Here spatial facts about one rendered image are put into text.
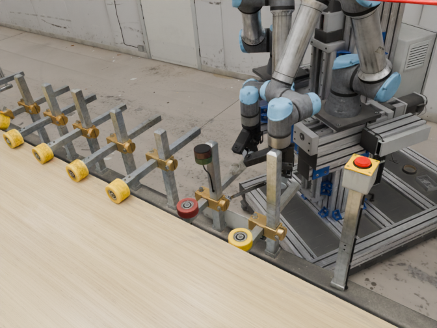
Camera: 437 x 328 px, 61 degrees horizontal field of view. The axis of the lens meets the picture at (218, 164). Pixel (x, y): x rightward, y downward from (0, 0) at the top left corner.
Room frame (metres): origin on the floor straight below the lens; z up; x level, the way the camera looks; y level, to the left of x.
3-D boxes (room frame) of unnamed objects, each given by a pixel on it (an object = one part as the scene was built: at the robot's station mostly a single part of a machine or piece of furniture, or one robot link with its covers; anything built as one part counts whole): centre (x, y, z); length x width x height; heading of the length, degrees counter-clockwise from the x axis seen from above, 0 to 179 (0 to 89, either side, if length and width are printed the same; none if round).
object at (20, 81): (1.87, 0.99, 0.90); 0.03 x 0.03 x 0.48; 51
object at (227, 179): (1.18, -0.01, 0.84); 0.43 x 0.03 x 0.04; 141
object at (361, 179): (0.76, -0.38, 1.18); 0.07 x 0.07 x 0.08; 51
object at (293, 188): (0.99, -0.17, 0.83); 0.43 x 0.03 x 0.04; 141
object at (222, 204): (1.09, 0.04, 0.85); 0.13 x 0.06 x 0.05; 51
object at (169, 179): (1.24, 0.21, 0.86); 0.03 x 0.03 x 0.48; 51
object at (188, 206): (1.01, 0.13, 0.85); 0.08 x 0.08 x 0.11
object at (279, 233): (0.94, -0.16, 0.83); 0.13 x 0.06 x 0.05; 51
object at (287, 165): (1.01, -0.21, 1.08); 0.09 x 0.08 x 0.12; 71
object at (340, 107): (1.37, -0.55, 1.09); 0.15 x 0.15 x 0.10
